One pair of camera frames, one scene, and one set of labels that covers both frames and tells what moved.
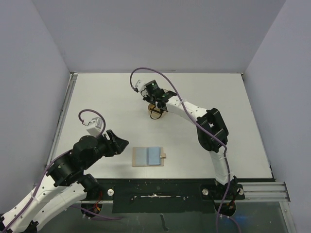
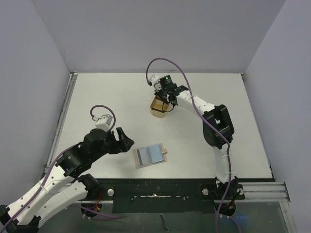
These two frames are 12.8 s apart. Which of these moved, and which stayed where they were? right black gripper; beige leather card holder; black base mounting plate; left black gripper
Moved: right black gripper
Stayed: left black gripper; black base mounting plate; beige leather card holder
